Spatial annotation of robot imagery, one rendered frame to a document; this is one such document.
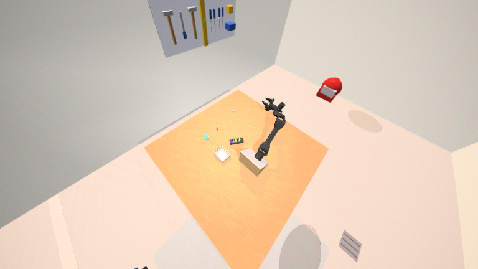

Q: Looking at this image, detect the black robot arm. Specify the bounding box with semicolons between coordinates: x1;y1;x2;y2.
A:
255;102;286;162

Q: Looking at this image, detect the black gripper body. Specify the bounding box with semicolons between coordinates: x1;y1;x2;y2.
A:
265;99;277;111

